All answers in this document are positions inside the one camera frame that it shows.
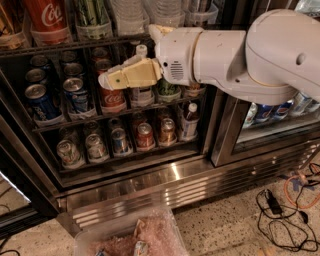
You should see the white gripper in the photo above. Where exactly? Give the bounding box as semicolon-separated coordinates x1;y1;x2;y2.
98;24;203;90

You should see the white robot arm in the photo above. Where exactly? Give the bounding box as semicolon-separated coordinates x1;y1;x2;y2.
98;9;320;105

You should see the front green can middle shelf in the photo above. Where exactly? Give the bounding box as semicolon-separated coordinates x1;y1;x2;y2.
156;79;181;102

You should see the front gold can middle shelf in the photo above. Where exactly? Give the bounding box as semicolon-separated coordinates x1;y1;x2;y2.
183;83;206;97

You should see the gold can shelf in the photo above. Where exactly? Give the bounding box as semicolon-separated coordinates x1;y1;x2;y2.
158;118;176;146
183;83;206;97

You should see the front red cola can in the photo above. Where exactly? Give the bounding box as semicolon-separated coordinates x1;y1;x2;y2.
100;88;126;113

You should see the small bottle bottom shelf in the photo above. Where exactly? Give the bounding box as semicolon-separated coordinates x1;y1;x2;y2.
179;102;199;141

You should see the blue white pepsi can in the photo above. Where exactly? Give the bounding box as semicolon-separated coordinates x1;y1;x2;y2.
63;77;96;120

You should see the gold can bottom shelf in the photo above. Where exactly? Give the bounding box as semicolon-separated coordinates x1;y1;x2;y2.
158;118;176;146

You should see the red can bottom shelf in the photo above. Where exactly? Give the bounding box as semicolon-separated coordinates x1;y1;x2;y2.
136;122;154;150

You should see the blue can bottom shelf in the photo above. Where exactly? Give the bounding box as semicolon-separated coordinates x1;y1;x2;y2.
111;128;131;156

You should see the red cola can top shelf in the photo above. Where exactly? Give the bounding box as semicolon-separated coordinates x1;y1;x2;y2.
22;0;68;45

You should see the white green can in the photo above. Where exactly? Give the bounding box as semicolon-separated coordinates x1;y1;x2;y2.
56;139;85;169
85;134;109;163

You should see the front blue pepsi can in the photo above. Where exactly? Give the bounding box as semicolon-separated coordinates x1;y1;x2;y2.
25;84;61;121

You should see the white green can bottom left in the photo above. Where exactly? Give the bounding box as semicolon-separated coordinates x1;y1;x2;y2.
56;139;85;169

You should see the steel fridge base grille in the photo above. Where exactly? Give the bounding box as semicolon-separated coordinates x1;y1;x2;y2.
57;139;320;236

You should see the brown tea bottle white cap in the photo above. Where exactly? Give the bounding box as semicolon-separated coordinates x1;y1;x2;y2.
130;44;153;107

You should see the clear plastic bin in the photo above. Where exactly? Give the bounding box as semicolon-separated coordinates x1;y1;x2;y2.
74;206;190;256

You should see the black power adapter cable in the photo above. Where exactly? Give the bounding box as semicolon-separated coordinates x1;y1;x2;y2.
255;188;320;253

